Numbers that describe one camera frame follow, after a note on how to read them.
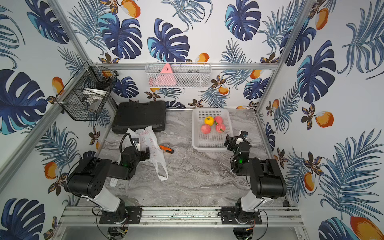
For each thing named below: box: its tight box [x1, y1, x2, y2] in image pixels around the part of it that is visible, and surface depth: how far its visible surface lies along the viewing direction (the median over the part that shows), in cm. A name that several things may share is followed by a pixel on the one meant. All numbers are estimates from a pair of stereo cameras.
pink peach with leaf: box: [215, 123, 226, 133], surface depth 105 cm
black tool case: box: [111, 100, 167, 135], surface depth 112 cm
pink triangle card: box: [154, 63, 177, 87], surface depth 92 cm
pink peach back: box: [214, 116, 223, 124], surface depth 110 cm
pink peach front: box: [200, 124, 211, 135], surface depth 106 cm
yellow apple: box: [204, 116, 214, 127], surface depth 110 cm
